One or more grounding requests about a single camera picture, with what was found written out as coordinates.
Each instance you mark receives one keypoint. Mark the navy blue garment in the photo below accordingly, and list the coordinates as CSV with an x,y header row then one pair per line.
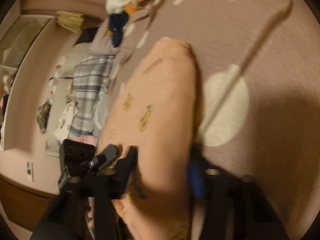
x,y
116,24

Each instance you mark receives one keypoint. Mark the peach cartoon print baby onesie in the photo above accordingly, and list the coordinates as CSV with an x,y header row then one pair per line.
x,y
155,112

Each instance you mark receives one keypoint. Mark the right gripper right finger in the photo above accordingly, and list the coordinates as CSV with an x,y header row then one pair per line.
x,y
232,205

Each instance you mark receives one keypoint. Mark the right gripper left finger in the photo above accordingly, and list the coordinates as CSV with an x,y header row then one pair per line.
x,y
65,217

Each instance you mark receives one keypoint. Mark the grey plaid pillow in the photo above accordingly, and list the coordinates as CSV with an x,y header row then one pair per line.
x,y
91,79

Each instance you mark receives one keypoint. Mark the person's left hand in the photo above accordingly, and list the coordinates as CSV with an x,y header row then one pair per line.
x,y
119,213

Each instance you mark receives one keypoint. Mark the pleated beige lampshade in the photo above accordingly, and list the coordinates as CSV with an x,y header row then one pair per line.
x,y
72,21

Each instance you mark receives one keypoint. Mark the mustard yellow garment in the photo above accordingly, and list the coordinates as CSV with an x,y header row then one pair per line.
x,y
130,9

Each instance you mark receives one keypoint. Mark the mauve polka dot blanket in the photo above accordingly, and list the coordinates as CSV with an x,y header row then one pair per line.
x,y
256,110

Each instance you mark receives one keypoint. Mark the pink folded garment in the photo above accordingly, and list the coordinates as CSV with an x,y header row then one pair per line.
x,y
88,139

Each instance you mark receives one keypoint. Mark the mauve pillow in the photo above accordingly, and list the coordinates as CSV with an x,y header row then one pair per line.
x,y
102,43

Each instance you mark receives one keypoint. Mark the plush toys on headboard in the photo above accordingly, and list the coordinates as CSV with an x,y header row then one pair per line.
x,y
42,117

